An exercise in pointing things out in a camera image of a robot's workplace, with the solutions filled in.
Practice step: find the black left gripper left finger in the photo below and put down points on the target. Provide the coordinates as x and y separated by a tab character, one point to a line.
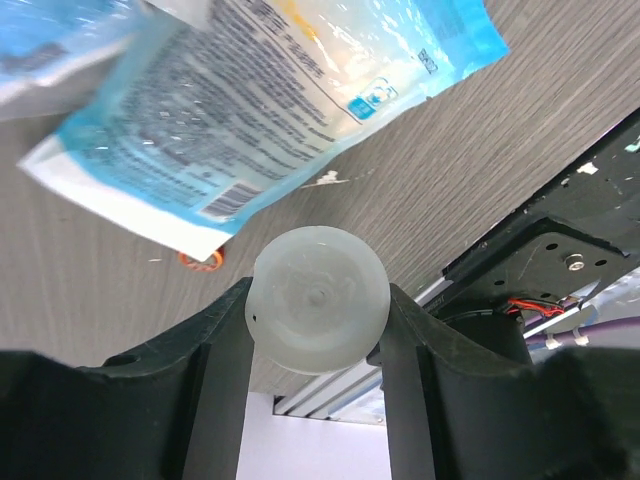
172	407

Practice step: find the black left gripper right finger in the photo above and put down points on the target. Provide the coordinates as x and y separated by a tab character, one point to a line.
464	401

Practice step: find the aluminium slotted rail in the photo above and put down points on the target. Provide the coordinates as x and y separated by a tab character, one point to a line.
590	318

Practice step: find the large blue cotton pack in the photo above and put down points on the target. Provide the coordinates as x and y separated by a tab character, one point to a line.
218	109

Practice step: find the small clear blue packet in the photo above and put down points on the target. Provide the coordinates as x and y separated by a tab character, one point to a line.
54	54

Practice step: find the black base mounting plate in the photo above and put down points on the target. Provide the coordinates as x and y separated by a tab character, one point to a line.
579	230

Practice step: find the white plastic bottle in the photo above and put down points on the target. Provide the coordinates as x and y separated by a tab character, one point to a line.
318	301

